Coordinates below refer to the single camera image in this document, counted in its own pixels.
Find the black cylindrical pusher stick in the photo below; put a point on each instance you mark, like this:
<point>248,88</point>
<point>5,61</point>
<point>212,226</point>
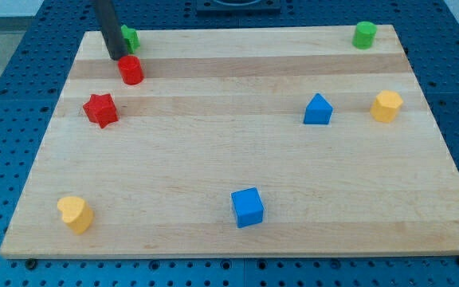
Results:
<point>110,29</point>

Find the green star block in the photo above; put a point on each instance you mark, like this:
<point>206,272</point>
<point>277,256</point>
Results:
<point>131,38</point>

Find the red star block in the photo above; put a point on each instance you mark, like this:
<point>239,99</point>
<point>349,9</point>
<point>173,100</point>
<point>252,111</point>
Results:
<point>101,109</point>

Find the red cylinder block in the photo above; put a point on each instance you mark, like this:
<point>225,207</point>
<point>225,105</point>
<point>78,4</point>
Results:
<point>130,70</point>

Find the yellow heart block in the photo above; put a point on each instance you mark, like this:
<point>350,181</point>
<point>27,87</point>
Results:
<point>76,214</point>

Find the wooden board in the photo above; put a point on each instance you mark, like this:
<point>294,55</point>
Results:
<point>222,110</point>

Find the blue triangle block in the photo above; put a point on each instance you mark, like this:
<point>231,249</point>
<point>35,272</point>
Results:
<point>318,111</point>

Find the blue cube block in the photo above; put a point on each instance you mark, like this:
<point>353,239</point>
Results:
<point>248,208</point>

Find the green cylinder block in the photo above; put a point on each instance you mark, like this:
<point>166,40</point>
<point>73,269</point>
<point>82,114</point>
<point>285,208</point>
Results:
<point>364,35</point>

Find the yellow hexagon block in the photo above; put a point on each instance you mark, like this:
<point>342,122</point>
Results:
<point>386,106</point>

